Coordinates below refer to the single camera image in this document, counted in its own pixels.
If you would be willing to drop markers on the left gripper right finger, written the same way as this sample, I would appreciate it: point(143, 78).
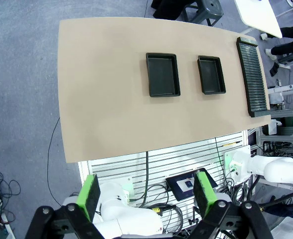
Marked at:
point(206, 196)

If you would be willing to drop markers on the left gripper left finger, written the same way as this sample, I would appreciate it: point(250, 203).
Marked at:
point(86, 196)

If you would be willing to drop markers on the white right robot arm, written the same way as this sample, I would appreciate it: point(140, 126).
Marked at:
point(276, 169)

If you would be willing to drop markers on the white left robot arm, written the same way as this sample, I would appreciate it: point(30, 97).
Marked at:
point(121, 211)

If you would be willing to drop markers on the black plastic ESD tray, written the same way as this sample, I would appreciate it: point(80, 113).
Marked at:
point(162, 74)
point(211, 74)

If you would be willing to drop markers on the black tablet with screen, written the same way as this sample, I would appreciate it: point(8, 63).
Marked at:
point(176, 184)

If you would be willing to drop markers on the black slotted PCB rack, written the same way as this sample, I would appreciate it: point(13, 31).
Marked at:
point(253, 77)

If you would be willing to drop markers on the person in navy jacket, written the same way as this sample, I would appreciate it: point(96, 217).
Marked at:
point(291, 47)

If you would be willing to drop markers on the white table with clipped corners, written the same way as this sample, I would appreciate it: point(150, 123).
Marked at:
point(258, 15)

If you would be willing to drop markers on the dark grey plastic stool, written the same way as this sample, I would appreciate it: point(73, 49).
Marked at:
point(211, 7)

